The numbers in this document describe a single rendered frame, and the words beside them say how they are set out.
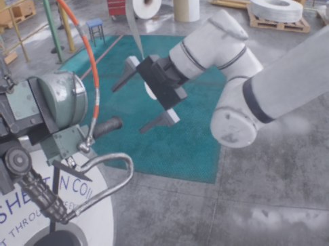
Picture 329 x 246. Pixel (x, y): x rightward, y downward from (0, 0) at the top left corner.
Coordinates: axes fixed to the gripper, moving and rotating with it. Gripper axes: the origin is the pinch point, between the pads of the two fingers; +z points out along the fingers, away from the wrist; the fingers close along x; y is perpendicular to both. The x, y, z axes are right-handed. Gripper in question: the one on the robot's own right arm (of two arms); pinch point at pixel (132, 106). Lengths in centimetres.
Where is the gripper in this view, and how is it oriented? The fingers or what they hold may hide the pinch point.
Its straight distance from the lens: 67.1
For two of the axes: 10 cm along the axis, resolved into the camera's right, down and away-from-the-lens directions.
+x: -5.7, -8.2, 0.6
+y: 4.2, -2.3, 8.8
